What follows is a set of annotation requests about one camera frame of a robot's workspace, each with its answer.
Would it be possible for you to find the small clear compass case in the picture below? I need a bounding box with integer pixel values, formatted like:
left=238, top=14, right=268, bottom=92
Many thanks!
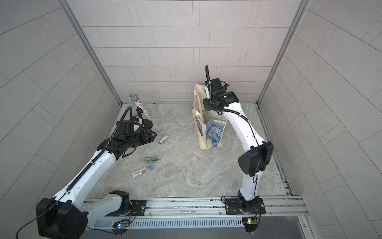
left=158, top=134, right=168, bottom=145

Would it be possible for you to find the left controller board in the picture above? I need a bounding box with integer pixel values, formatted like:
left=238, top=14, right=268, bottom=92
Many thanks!
left=112, top=220, right=131, bottom=236

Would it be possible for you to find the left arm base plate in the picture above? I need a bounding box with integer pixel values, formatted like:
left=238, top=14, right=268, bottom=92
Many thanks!
left=106, top=200, right=147, bottom=217

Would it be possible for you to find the glitter microphone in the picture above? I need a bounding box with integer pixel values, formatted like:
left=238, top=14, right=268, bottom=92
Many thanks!
left=129, top=93, right=153, bottom=120

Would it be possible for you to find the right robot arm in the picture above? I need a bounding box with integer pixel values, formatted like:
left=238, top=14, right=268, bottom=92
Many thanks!
left=203, top=78, right=274, bottom=212

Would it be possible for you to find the controller board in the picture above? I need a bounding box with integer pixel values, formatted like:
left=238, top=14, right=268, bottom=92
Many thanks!
left=242, top=217, right=259, bottom=233
left=112, top=220, right=131, bottom=236

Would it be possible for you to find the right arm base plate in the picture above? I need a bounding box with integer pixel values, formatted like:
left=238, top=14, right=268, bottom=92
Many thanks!
left=220, top=197, right=266, bottom=215

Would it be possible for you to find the clear case red white label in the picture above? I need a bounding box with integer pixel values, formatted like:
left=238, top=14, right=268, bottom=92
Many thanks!
left=132, top=164, right=155, bottom=178

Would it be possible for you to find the black microphone stand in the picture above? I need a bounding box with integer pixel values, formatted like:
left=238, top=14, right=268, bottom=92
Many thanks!
left=136, top=107, right=144, bottom=119

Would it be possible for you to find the right controller board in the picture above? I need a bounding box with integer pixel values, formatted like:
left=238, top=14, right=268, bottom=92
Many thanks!
left=242, top=217, right=259, bottom=233

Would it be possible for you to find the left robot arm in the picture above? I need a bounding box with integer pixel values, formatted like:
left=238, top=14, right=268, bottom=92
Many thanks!
left=36, top=116, right=156, bottom=239

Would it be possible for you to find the aluminium mounting rail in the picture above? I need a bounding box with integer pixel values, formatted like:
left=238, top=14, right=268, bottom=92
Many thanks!
left=72, top=194, right=308, bottom=222

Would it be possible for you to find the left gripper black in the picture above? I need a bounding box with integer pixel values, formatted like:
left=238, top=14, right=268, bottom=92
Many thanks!
left=125, top=128, right=158, bottom=149

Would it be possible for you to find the black cable left base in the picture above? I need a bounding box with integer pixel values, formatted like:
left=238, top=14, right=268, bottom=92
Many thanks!
left=15, top=194, right=136, bottom=239

